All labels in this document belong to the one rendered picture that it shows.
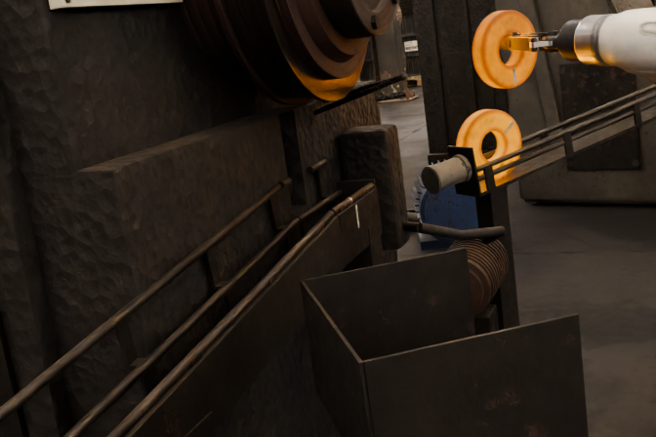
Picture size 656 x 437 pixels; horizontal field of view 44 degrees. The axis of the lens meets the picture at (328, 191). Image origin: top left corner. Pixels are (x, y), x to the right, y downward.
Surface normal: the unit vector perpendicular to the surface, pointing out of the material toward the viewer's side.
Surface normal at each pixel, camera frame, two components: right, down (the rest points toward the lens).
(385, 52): -0.37, 0.23
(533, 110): -0.58, 0.23
